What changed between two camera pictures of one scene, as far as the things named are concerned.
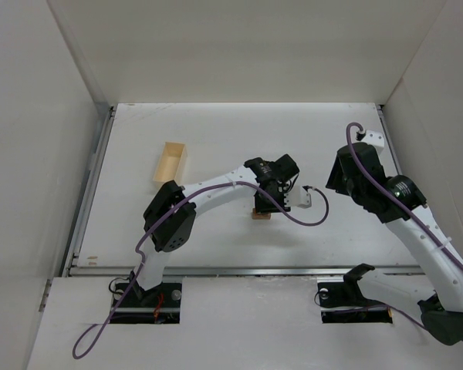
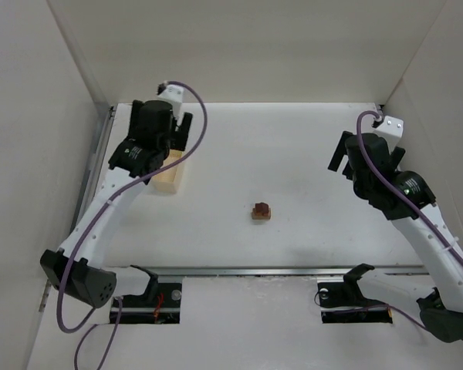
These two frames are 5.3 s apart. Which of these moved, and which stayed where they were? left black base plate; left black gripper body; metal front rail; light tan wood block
Moved: left black gripper body
Stayed: metal front rail; light tan wood block; left black base plate
